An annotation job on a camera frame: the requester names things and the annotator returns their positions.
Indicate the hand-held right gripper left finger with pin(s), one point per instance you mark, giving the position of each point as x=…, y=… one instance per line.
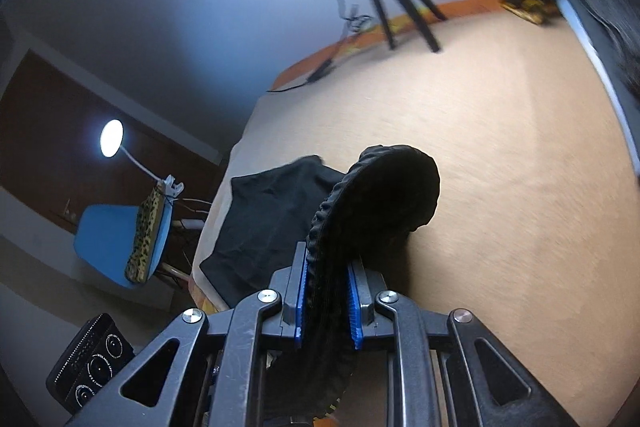
x=300, y=297

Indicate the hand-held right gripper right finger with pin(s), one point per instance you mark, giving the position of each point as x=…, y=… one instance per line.
x=355, y=307

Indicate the black pants with yellow stripes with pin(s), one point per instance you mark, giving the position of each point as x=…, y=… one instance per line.
x=380, y=192

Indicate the folded grey tweed pants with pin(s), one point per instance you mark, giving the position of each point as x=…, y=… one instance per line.
x=610, y=7

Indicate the blue chair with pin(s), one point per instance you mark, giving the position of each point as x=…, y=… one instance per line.
x=100, y=247

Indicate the leopard print cloth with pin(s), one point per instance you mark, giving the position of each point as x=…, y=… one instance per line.
x=145, y=237

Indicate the white clip-on desk lamp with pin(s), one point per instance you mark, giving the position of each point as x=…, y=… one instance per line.
x=111, y=139

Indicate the stack of folded dark clothes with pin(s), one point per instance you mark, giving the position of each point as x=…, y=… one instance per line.
x=590, y=52

